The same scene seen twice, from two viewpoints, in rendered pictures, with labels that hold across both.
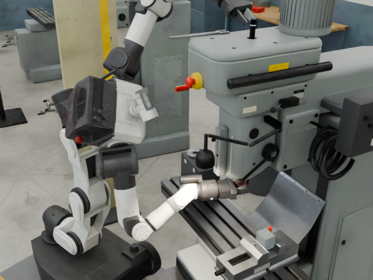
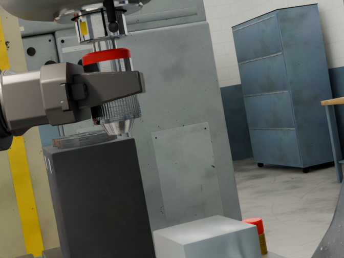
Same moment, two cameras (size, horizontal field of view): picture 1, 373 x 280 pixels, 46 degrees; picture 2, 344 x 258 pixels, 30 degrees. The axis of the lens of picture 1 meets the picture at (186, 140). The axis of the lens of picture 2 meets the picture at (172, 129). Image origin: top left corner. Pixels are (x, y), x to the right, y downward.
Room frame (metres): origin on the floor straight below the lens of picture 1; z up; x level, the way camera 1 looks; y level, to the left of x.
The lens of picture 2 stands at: (1.00, -0.41, 1.22)
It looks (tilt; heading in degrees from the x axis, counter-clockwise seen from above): 3 degrees down; 11
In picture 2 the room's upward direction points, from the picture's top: 10 degrees counter-clockwise
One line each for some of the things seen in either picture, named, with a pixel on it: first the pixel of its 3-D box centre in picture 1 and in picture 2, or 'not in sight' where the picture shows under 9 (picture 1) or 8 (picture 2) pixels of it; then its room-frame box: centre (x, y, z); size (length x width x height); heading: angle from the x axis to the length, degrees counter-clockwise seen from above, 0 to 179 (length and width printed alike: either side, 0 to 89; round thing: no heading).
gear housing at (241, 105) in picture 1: (256, 90); not in sight; (1.62, -0.27, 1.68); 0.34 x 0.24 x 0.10; 118
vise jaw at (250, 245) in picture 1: (253, 249); not in sight; (1.39, -0.28, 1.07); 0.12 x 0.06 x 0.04; 31
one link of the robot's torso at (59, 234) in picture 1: (77, 234); not in sight; (1.95, 0.61, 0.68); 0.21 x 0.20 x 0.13; 49
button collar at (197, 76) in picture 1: (196, 80); not in sight; (1.49, -0.03, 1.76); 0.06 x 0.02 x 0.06; 28
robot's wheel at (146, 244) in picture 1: (146, 257); not in sight; (1.96, 0.23, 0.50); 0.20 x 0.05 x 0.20; 49
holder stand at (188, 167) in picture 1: (199, 174); (93, 197); (1.96, -0.07, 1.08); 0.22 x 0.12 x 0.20; 26
